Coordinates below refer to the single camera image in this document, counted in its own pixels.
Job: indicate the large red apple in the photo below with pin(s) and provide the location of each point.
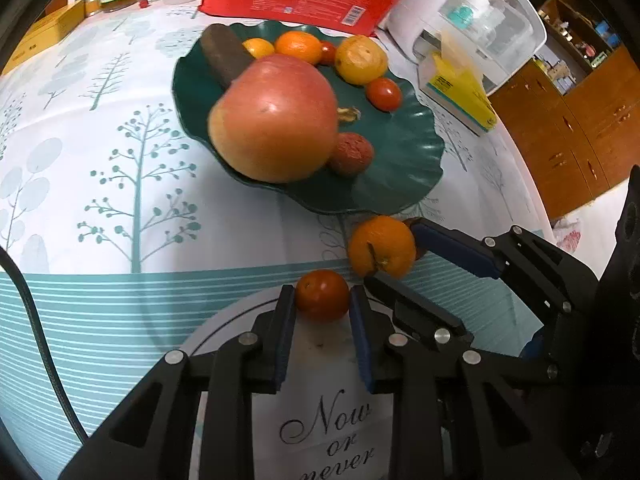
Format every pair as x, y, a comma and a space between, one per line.
277, 122

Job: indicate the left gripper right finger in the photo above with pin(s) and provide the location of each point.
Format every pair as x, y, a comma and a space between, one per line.
440, 426

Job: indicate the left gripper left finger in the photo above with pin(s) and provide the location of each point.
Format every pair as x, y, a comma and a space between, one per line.
149, 435

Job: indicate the small orange kumquat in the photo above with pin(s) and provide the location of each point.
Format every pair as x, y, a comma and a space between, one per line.
301, 45

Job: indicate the yellow tissue pack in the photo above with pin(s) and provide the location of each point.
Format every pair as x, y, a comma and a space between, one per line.
450, 77

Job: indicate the teal printed tablecloth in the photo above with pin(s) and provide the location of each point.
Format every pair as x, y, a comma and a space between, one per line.
131, 235

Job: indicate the wooden cabinet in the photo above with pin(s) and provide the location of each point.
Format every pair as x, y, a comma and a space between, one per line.
574, 117

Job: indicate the tiny red cherry tomato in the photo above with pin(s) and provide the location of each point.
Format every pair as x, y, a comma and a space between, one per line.
328, 52

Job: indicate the yellow lemon fruit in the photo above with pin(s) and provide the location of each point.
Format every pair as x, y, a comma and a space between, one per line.
359, 60

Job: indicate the dark overripe banana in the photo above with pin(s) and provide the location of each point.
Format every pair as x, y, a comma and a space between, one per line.
225, 55

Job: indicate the brown lychee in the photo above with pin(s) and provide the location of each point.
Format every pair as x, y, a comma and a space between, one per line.
352, 155

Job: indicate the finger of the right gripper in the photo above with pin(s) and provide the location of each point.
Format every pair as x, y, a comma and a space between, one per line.
459, 248
434, 327

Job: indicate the dark green leaf plate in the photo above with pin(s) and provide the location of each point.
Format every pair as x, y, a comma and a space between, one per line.
407, 149

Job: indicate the orange persimmon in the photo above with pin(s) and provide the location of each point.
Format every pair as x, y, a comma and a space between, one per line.
382, 244

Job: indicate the yellow orange round fruit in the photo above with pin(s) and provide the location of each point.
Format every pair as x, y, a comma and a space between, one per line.
258, 47

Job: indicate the yellow flat box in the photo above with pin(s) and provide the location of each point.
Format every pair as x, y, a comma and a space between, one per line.
45, 33

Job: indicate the small red cherry tomato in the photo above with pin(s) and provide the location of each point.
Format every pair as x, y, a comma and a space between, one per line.
322, 296

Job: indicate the white cosmetic storage box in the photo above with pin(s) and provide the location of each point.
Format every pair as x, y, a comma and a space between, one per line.
500, 36

